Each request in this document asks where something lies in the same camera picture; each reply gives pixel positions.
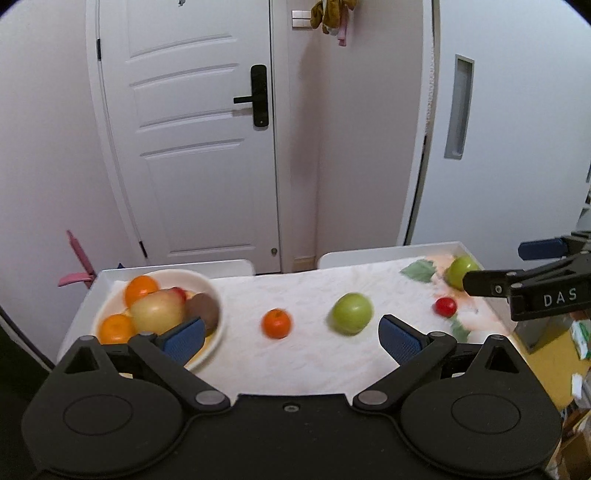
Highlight pink mop handle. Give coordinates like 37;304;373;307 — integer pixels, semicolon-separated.
57;229;98;290

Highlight large orange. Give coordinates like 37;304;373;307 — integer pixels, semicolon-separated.
123;275;160;308
97;314;136;345

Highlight floral tablecloth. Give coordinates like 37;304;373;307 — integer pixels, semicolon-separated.
57;254;518;400

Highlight white wall switch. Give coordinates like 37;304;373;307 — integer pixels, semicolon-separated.
290;10;311;29

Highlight white tray right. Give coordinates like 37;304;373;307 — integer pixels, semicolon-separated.
316;240;518;333

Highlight white door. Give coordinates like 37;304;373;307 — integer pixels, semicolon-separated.
92;1;280;273

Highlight large green apple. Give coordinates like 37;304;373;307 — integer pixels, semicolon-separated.
329;292;374;335

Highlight small green apple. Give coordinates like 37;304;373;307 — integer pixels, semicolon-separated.
444;255;480;291

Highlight yellow apple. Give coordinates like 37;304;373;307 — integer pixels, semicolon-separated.
129;289;185;335

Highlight small tangerine with stem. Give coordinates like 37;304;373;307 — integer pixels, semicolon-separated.
262;309;293;340

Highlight brown kiwi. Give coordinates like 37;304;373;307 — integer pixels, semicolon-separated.
184;293;221;337

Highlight black door handle lock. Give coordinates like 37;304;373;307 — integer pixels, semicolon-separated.
232;64;270;128

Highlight red cherry tomato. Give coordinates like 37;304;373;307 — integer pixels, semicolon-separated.
170;287;187;303
434;297;458;318

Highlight hanging cloth items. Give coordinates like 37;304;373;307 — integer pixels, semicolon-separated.
310;0;358;47

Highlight white duck pattern bowl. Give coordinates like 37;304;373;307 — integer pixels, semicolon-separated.
93;268;223;370

